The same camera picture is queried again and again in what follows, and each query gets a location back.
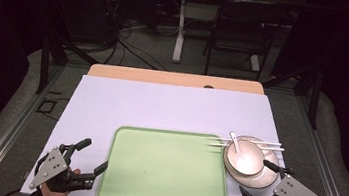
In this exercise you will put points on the white desk leg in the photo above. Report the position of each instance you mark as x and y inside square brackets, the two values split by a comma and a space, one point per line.
[255, 62]
[180, 31]

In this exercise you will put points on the white chopstick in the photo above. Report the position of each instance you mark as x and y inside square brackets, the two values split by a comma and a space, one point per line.
[267, 143]
[273, 149]

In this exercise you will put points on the green plastic tray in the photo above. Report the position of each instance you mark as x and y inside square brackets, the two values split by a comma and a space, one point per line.
[163, 170]

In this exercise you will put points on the white bowl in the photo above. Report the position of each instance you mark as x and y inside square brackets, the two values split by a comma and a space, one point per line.
[250, 162]

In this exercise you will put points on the wooden table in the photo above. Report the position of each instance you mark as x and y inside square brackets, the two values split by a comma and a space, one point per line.
[165, 77]

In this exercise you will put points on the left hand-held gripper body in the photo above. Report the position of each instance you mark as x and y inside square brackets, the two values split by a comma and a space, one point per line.
[53, 163]

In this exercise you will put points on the black metal frame stand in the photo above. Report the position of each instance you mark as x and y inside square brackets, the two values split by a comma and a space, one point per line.
[45, 62]
[314, 95]

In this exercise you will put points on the white spoon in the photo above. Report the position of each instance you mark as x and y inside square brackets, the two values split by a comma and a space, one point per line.
[235, 140]

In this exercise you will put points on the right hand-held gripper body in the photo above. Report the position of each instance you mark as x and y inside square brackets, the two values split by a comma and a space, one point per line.
[295, 193]

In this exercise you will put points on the white table cover board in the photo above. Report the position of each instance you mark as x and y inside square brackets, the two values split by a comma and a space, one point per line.
[161, 109]

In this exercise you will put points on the black metal chair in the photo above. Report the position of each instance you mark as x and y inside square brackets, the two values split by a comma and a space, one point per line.
[245, 26]

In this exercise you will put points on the metal floor rail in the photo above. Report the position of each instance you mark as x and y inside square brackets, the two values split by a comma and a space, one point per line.
[6, 134]
[326, 157]

